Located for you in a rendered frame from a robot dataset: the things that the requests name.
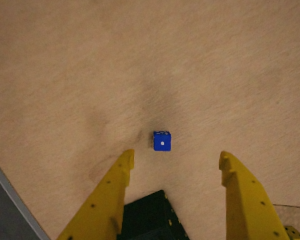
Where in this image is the blue die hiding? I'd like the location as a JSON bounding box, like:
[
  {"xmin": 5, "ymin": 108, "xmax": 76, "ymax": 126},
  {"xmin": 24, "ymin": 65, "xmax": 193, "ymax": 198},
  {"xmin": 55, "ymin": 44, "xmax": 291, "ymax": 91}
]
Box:
[{"xmin": 153, "ymin": 131, "xmax": 171, "ymax": 151}]

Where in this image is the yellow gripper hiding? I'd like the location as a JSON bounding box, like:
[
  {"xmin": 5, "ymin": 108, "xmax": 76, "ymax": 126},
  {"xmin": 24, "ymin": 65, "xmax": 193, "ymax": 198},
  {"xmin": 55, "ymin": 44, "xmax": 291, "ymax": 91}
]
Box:
[{"xmin": 56, "ymin": 149, "xmax": 290, "ymax": 240}]

